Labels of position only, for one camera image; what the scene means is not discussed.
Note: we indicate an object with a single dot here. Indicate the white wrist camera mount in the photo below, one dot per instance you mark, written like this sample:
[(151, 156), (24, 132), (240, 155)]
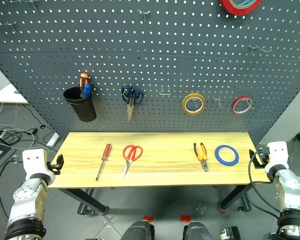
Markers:
[(277, 156), (35, 162)]

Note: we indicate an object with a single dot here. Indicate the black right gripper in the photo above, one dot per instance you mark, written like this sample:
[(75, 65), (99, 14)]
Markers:
[(263, 152)]

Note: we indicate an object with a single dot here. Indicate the yellow tape roll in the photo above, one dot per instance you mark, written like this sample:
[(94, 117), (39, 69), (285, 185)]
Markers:
[(185, 108)]

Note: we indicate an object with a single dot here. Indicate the long metal peg hook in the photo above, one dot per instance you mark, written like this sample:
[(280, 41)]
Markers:
[(5, 25), (258, 49), (32, 2)]

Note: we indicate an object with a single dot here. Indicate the dark rounded shape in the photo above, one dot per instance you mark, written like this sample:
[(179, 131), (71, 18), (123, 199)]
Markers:
[(138, 231), (197, 231)]

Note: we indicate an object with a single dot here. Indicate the red floor marker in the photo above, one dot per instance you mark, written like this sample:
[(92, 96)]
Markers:
[(148, 217), (185, 218)]

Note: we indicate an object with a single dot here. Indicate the thin red tape roll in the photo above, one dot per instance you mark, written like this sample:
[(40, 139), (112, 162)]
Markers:
[(235, 109)]

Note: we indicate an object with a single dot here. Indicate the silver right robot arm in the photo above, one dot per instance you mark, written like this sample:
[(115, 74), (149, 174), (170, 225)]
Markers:
[(290, 190)]

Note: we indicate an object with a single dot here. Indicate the blue tape roll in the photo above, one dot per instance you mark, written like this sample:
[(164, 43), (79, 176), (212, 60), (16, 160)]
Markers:
[(218, 159)]

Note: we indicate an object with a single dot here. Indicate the black and white device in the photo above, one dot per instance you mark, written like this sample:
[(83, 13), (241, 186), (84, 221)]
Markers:
[(230, 233)]

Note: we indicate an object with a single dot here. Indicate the white power strip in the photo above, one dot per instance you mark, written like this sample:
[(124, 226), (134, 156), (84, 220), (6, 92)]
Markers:
[(52, 139)]

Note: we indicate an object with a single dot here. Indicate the orange and black screwdriver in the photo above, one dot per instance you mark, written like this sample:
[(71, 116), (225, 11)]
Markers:
[(83, 80)]

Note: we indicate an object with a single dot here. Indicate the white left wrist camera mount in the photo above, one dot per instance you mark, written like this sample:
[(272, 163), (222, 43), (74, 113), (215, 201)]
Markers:
[(35, 162)]

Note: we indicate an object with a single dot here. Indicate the orange and black pliers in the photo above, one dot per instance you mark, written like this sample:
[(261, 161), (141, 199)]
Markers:
[(202, 156)]

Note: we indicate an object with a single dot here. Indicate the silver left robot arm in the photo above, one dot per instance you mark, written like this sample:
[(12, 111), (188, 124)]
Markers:
[(27, 197)]

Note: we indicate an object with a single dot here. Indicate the small metal peg hook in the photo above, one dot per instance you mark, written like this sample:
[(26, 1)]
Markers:
[(218, 101), (143, 13)]

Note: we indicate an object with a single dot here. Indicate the black cup holder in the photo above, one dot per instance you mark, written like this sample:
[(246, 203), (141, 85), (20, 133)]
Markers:
[(82, 107)]

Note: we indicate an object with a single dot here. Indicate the wide red tape roll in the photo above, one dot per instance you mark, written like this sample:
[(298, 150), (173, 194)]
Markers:
[(236, 8)]

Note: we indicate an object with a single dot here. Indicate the black table leg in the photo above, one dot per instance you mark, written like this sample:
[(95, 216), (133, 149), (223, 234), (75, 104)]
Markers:
[(85, 200), (233, 197)]

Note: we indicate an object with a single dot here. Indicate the grey pegboard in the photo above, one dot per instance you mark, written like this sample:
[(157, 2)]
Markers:
[(150, 62)]

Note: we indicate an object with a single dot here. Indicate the white side table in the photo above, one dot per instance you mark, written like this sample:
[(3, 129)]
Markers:
[(7, 95)]

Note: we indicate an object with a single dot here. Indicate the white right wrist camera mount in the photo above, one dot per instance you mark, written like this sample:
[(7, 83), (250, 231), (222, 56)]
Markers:
[(277, 156)]

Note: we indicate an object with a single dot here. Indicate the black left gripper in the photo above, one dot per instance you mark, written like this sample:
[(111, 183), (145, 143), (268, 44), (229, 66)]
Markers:
[(55, 170)]

